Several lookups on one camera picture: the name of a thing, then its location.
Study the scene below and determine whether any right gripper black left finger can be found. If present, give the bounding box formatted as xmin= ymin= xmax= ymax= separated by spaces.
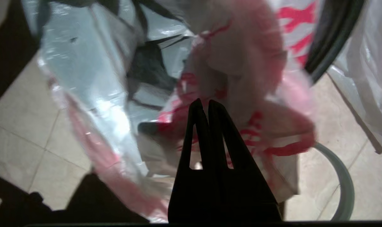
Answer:
xmin=169 ymin=98 xmax=215 ymax=221

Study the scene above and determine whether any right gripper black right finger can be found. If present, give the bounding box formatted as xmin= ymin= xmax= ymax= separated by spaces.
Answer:
xmin=209 ymin=100 xmax=283 ymax=221

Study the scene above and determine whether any white red-drawstring used trash bag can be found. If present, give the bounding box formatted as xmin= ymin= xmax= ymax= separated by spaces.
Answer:
xmin=328 ymin=0 xmax=382 ymax=149

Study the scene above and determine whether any white plastic bag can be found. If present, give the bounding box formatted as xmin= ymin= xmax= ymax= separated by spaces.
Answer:
xmin=21 ymin=0 xmax=318 ymax=223

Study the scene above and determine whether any black round trash bin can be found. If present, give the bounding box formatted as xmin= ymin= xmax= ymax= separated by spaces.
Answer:
xmin=36 ymin=0 xmax=367 ymax=95

